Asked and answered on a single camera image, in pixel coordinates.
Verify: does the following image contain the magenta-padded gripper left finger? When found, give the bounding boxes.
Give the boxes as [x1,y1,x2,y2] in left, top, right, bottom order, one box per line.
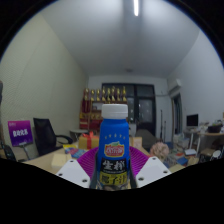
[55,146,101,189]

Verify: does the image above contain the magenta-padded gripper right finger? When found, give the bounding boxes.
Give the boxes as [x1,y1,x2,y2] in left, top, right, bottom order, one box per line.
[128,145,171,189]

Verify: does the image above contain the blue drink bottle white cap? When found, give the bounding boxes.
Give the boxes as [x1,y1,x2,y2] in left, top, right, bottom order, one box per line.
[94,103,131,191]

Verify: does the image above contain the small cream notebook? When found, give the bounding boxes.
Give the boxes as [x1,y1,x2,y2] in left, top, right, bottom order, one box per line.
[51,152,73,168]

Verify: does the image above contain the pink flowers in white pot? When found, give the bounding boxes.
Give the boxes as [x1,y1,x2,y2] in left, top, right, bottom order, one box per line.
[149,141,170,163]

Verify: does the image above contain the small standing wooden card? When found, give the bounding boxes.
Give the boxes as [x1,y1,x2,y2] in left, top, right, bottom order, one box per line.
[129,135,143,149]

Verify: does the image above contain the yellow gift box red ribbon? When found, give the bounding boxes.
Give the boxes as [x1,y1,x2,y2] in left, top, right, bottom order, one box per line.
[78,131,100,150]

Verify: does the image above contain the pile of books on floor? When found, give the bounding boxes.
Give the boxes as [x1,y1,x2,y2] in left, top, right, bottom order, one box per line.
[169,133,190,167]

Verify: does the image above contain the black office chair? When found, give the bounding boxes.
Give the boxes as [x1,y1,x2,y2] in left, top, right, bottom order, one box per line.
[32,117,74,157]

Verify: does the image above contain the black framed glass door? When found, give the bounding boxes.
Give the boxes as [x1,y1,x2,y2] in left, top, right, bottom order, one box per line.
[101,83,157,136]

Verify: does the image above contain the black computer monitor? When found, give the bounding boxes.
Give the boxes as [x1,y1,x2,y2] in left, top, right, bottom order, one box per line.
[186,113,200,128]

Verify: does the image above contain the purple sign board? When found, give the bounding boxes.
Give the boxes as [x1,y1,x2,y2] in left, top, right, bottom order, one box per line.
[7,119,34,148]

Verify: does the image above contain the white round stool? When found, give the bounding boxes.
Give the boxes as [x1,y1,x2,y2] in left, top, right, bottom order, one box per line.
[209,149,223,161]

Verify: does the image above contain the wooden shelf unit with trophies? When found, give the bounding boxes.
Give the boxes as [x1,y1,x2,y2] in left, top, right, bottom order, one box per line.
[79,85,129,131]

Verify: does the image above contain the cluttered side desk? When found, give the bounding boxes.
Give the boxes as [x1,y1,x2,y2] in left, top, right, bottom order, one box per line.
[183,123,224,158]

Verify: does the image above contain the ceiling tube light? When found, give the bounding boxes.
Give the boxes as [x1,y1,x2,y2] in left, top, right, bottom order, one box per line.
[133,0,140,17]

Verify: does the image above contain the white wall air conditioner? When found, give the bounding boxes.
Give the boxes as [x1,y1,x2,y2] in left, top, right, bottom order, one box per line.
[168,78,183,96]

